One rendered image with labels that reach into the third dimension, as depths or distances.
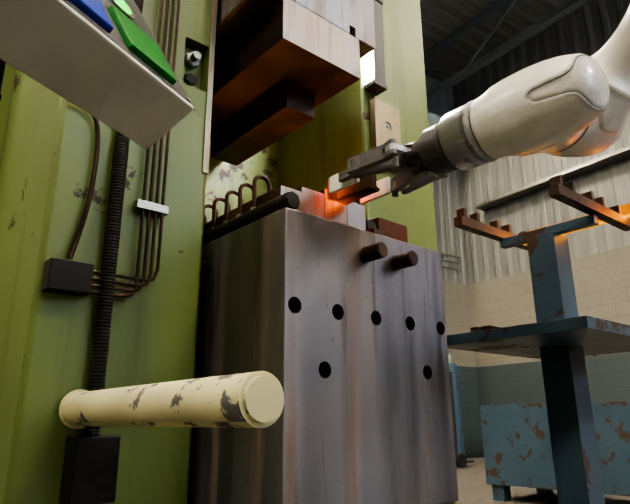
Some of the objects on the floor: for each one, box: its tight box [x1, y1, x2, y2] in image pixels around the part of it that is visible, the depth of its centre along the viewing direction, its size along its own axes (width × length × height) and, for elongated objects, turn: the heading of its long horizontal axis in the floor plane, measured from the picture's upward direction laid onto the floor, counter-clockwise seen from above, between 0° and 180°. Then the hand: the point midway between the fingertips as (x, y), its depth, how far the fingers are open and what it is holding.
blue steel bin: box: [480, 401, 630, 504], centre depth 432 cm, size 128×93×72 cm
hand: (357, 186), depth 98 cm, fingers open, 7 cm apart
